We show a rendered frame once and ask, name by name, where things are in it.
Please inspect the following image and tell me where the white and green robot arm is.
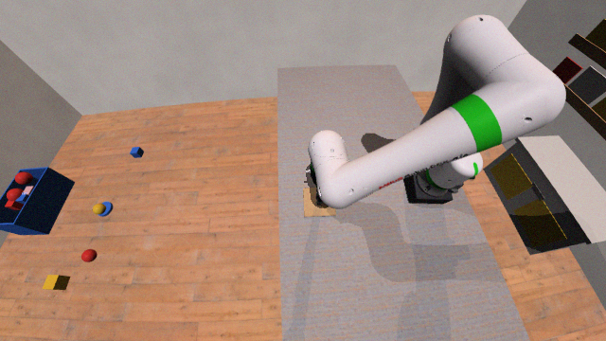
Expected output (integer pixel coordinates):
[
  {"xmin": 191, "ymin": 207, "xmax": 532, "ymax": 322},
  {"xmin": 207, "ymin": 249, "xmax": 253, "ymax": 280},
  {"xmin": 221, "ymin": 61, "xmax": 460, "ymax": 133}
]
[{"xmin": 306, "ymin": 15, "xmax": 566, "ymax": 208}]

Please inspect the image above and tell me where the peach square mat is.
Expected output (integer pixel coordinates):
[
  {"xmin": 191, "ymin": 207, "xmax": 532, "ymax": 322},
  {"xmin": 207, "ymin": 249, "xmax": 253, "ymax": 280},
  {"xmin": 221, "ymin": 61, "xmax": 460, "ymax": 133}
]
[{"xmin": 303, "ymin": 188, "xmax": 336, "ymax": 217}]

